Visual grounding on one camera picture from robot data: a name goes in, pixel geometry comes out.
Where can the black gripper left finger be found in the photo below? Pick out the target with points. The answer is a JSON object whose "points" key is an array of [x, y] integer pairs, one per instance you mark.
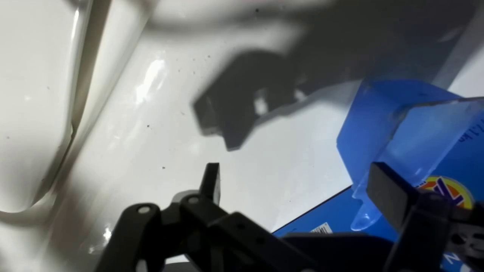
{"points": [[213, 236]]}

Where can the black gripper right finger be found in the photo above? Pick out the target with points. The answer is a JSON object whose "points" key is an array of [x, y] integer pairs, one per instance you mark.
{"points": [[433, 236]]}

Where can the blue cardboard detergent box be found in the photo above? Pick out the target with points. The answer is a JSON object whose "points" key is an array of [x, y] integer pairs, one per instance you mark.
{"points": [[323, 221]]}

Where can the white washing machine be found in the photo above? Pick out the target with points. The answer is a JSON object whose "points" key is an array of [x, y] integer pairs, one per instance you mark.
{"points": [[152, 125]]}

